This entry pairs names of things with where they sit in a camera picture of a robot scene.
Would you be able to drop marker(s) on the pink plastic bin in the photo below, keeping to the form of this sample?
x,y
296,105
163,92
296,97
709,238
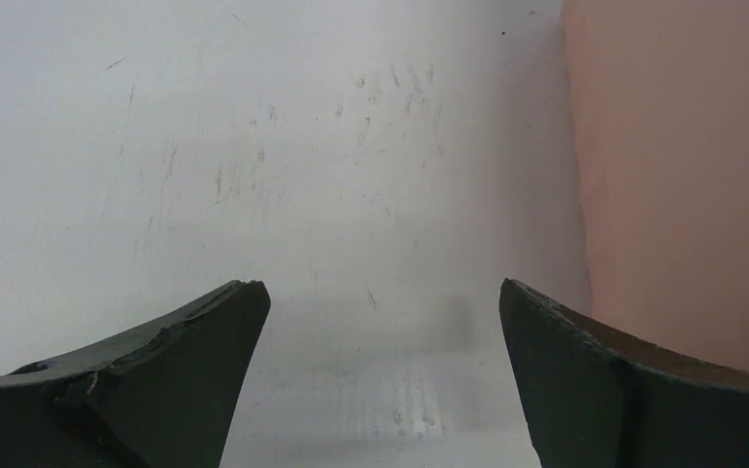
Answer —
x,y
659,94

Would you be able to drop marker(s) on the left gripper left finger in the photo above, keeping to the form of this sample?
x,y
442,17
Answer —
x,y
161,394

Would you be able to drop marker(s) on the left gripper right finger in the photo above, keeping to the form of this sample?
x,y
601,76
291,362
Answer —
x,y
593,396

